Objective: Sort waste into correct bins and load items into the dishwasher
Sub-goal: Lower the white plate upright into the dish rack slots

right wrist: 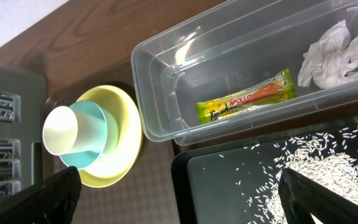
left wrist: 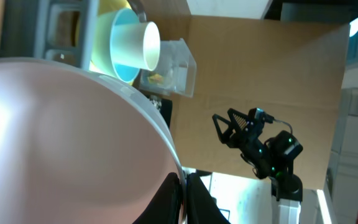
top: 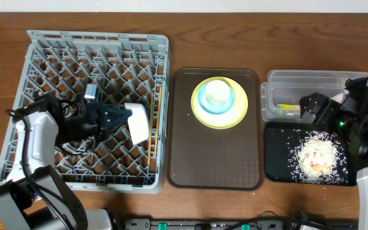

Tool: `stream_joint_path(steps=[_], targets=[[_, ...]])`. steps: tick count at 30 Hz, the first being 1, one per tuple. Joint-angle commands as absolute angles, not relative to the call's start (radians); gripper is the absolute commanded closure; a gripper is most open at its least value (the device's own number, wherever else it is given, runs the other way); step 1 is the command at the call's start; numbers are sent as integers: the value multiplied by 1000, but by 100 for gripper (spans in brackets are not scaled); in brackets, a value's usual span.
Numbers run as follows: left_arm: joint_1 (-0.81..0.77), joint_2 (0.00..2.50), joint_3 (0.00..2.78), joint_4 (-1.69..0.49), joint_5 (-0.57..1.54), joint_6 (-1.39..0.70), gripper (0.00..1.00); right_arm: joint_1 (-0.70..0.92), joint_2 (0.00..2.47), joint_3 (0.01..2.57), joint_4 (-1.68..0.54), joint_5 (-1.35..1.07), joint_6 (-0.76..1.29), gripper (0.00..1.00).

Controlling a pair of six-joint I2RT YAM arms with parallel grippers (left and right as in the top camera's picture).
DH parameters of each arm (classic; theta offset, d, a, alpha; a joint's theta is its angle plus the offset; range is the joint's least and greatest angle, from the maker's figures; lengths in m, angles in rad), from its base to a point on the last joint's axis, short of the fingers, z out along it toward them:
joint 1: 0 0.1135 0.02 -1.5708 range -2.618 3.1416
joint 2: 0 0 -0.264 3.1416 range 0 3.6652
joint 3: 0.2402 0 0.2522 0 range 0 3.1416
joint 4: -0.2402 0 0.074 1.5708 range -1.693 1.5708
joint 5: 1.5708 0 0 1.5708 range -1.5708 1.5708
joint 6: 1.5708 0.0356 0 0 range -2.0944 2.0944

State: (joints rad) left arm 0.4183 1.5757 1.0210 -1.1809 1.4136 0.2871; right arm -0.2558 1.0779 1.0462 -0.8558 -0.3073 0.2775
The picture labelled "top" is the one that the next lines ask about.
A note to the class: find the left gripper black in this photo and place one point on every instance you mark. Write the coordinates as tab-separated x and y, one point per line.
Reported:
98	112

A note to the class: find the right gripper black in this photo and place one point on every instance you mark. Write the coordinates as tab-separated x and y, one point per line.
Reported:
317	99

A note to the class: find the white bowl with food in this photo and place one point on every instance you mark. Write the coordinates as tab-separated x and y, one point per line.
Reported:
138	123

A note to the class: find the green snack wrapper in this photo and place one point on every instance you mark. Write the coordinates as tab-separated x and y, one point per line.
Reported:
288	106

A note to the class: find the wooden chopstick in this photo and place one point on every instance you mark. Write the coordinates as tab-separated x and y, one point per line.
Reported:
150	127
158	120

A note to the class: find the yellow-green plate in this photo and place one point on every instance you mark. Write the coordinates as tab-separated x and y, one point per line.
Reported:
228	119

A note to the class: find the light blue saucer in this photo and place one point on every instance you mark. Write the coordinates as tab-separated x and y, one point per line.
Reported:
212	107

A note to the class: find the white upturned cup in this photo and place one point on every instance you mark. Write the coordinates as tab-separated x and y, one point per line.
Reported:
217	91

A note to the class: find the white tissue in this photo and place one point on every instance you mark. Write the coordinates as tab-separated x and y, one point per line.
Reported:
339	98

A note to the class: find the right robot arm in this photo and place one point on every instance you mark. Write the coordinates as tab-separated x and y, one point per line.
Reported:
348	120

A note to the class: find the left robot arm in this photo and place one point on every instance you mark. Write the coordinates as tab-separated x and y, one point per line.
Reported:
34	195

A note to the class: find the spilled rice food waste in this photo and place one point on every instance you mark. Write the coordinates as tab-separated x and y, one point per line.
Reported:
318	158

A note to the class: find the black plastic waste tray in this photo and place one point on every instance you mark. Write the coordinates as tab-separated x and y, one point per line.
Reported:
276	153

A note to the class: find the grey plastic dish rack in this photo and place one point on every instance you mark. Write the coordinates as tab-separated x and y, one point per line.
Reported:
127	68

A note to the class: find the clear plastic bin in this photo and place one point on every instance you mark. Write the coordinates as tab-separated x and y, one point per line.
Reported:
288	86

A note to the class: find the brown plastic serving tray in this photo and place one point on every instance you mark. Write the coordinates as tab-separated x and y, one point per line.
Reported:
202	157

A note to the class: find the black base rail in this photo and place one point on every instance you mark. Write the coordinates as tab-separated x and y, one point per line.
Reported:
147	224

